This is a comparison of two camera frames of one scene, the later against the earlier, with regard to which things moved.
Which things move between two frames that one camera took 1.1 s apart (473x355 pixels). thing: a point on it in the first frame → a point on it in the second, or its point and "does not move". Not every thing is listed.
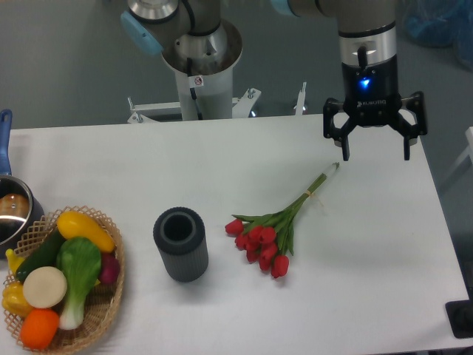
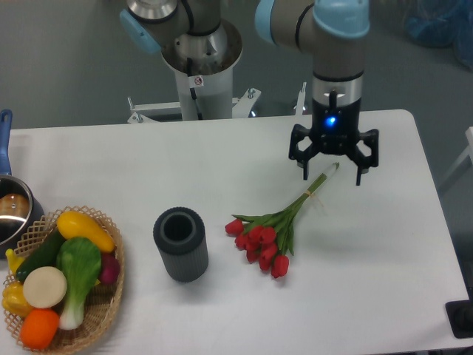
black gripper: (371, 97) → (335, 130)
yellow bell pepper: (13, 300) does not move
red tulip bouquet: (267, 239) does not move
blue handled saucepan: (21, 206) does not move
